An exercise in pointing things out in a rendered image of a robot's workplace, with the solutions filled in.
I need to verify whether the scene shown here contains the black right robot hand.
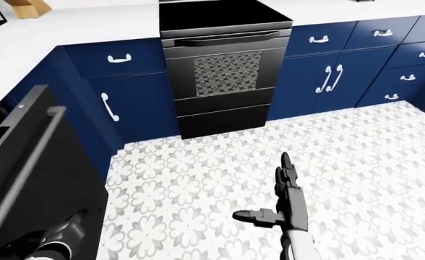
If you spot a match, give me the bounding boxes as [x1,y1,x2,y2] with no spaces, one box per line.
[232,152,310,235]

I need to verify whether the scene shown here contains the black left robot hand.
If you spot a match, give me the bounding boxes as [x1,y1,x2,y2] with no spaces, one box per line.
[48,208,88,245]

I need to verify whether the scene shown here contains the blue cabinet door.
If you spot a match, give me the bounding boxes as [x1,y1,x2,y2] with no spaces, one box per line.
[85,71,181,145]
[314,46,397,111]
[269,52,340,122]

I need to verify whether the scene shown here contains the grey dishwasher door handle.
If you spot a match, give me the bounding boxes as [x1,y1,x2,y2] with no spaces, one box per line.
[0,105,67,246]

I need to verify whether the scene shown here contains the black dishwasher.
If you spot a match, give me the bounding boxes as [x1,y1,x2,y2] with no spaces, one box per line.
[0,84,110,260]

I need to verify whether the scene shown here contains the black oven range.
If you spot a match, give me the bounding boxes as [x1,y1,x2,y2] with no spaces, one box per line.
[158,0,294,141]

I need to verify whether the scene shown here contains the blue corner cabinet panel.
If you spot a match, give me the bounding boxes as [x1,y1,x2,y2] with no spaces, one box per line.
[9,45,126,180]

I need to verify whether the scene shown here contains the black oven door handle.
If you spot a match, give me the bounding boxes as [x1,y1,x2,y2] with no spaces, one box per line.
[173,30,284,48]

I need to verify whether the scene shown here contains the white cabinet door handle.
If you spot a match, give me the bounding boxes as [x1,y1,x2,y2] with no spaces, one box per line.
[325,64,344,93]
[100,92,121,123]
[314,65,333,95]

